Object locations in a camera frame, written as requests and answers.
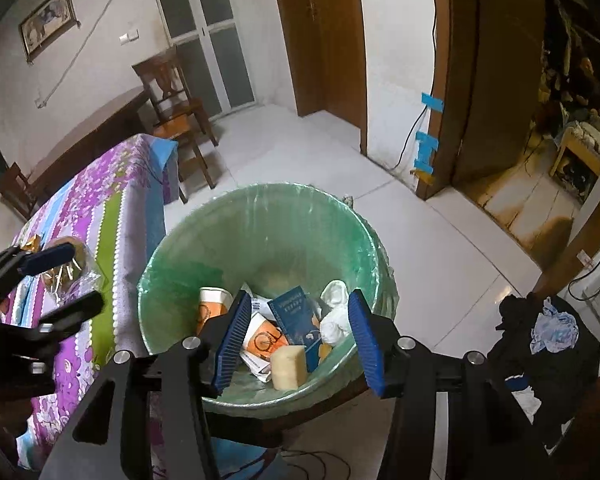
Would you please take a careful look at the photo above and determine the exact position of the wooden doorway frame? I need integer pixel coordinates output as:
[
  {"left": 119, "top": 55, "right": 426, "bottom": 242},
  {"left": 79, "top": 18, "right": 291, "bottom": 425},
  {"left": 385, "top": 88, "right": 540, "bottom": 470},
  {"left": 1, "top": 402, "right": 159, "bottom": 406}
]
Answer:
[{"left": 427, "top": 0, "right": 546, "bottom": 201}]

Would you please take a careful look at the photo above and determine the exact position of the bread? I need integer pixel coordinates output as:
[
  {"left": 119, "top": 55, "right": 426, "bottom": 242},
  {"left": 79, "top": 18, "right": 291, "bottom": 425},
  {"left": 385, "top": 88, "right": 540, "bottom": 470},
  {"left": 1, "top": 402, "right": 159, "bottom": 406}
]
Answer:
[{"left": 40, "top": 235, "right": 103, "bottom": 306}]

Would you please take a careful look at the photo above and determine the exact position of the yellow foil wrapper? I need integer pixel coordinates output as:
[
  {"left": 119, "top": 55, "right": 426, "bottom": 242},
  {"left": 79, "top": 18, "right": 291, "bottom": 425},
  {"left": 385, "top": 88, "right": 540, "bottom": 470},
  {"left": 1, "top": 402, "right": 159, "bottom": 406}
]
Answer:
[{"left": 12, "top": 235, "right": 43, "bottom": 256}]

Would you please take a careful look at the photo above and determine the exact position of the white and blue cloth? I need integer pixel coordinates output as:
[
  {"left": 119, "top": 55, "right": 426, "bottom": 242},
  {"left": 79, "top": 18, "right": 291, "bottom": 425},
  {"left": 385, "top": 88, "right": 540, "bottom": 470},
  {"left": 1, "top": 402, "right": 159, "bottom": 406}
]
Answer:
[{"left": 530, "top": 297, "right": 580, "bottom": 356}]

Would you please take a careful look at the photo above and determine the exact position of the white medicine box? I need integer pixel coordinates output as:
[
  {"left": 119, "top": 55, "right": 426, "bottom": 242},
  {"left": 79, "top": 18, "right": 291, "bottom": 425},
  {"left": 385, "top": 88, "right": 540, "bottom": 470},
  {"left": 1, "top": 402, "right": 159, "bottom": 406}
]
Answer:
[{"left": 237, "top": 284, "right": 281, "bottom": 382}]

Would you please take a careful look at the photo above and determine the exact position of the blue medicine box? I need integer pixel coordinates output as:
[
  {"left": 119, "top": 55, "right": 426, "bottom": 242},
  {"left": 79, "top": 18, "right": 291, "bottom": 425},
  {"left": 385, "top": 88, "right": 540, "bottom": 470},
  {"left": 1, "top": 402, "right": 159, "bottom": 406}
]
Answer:
[{"left": 267, "top": 285, "right": 326, "bottom": 373}]

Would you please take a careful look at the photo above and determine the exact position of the white sock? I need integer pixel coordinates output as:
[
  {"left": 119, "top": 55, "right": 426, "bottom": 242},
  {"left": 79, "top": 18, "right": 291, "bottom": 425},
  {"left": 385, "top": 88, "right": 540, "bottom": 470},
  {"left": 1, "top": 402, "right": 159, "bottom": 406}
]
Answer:
[{"left": 320, "top": 280, "right": 356, "bottom": 348}]

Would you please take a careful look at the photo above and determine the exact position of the wooden bed frame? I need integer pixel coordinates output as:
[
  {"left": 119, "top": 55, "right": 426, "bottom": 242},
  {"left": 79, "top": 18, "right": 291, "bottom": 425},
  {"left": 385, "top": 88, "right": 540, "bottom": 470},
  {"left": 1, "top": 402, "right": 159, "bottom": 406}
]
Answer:
[{"left": 550, "top": 120, "right": 600, "bottom": 191}]

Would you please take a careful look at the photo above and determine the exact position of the striped floral tablecloth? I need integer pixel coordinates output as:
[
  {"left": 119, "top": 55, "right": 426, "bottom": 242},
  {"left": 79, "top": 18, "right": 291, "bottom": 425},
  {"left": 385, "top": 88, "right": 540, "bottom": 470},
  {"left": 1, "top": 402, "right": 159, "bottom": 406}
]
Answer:
[{"left": 0, "top": 133, "right": 181, "bottom": 480}]

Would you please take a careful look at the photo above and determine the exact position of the brown wooden door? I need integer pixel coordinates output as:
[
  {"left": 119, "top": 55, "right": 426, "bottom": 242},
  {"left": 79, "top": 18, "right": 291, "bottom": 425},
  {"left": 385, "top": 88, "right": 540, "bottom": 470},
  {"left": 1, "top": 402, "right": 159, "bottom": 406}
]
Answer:
[{"left": 269, "top": 0, "right": 368, "bottom": 156}]

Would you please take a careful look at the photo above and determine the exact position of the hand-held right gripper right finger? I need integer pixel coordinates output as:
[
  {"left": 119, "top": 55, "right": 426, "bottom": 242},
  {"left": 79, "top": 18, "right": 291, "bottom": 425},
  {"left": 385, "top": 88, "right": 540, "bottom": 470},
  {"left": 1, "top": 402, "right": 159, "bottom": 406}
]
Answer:
[{"left": 347, "top": 288, "right": 556, "bottom": 480}]

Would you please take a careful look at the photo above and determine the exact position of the orange paper cup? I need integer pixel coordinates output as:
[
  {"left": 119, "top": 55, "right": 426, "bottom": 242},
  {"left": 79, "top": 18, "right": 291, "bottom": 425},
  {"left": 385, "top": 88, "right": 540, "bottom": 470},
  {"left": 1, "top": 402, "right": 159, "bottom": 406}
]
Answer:
[
  {"left": 196, "top": 287, "right": 233, "bottom": 336},
  {"left": 242, "top": 312, "right": 291, "bottom": 361}
]

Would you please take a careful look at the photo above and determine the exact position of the dark wooden chair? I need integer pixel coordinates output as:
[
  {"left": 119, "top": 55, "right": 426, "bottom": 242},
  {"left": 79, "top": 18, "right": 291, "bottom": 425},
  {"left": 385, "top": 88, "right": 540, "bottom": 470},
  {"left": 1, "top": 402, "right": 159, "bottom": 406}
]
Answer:
[{"left": 0, "top": 161, "right": 38, "bottom": 221}]

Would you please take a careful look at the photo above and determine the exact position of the brown wooden chair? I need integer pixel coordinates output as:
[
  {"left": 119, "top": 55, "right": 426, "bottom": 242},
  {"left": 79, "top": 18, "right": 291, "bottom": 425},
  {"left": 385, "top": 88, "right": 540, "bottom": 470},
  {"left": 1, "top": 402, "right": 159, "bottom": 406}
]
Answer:
[{"left": 131, "top": 45, "right": 220, "bottom": 203}]

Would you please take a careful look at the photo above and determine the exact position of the framed wall picture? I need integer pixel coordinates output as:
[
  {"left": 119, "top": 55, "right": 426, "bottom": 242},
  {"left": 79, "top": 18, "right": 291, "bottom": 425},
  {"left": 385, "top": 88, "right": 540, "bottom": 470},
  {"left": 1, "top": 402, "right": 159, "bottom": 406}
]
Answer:
[{"left": 18, "top": 0, "right": 77, "bottom": 63}]

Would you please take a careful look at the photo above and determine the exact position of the frosted glass door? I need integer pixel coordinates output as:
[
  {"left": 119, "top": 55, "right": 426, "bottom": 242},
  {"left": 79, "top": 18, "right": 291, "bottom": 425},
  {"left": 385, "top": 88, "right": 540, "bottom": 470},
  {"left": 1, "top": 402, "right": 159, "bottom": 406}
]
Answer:
[{"left": 150, "top": 0, "right": 258, "bottom": 116}]

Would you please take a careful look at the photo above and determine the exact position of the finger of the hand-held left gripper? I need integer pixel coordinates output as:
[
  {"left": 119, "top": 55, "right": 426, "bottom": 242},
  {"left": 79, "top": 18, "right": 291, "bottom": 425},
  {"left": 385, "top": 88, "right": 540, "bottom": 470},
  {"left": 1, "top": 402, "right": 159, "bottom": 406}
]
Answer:
[
  {"left": 0, "top": 242, "right": 78, "bottom": 291},
  {"left": 37, "top": 290, "right": 105, "bottom": 333}
]

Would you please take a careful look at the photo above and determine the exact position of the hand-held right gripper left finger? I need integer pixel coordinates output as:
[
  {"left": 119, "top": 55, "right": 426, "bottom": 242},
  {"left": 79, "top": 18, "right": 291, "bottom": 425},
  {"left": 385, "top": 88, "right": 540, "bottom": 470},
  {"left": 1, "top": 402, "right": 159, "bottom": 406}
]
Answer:
[{"left": 37, "top": 290, "right": 253, "bottom": 480}]

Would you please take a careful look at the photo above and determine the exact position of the trash bin with green bag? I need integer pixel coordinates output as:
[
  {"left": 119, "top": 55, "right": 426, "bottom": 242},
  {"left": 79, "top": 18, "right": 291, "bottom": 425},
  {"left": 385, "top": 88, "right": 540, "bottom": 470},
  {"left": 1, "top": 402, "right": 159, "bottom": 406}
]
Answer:
[{"left": 137, "top": 182, "right": 398, "bottom": 418}]

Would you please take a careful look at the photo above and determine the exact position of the yellow sponge block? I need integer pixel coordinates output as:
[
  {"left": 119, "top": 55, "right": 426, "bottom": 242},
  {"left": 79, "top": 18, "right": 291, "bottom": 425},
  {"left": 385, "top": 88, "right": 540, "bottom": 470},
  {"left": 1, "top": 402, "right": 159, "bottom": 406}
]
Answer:
[{"left": 270, "top": 345, "right": 308, "bottom": 391}]

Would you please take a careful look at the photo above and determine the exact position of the dark clothing pile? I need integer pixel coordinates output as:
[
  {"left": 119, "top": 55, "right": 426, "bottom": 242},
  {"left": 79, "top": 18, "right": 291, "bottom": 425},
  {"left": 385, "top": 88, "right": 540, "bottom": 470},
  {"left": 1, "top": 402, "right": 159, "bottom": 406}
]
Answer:
[{"left": 487, "top": 292, "right": 600, "bottom": 456}]

